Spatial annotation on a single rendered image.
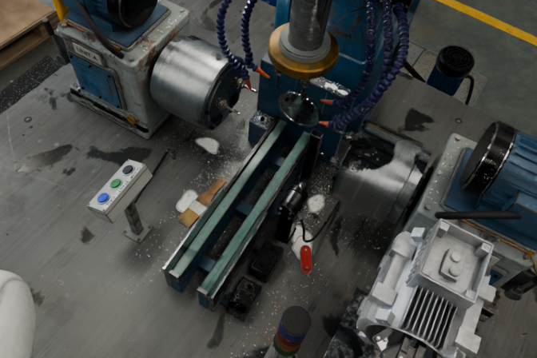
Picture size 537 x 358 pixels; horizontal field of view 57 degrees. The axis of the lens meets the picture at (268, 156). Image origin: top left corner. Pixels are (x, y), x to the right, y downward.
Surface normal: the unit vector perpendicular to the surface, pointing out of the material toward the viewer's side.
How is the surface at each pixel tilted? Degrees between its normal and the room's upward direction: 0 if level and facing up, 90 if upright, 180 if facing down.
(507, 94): 0
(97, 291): 0
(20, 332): 68
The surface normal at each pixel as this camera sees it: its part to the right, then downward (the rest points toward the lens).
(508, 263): -0.49, 0.71
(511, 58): 0.07, -0.55
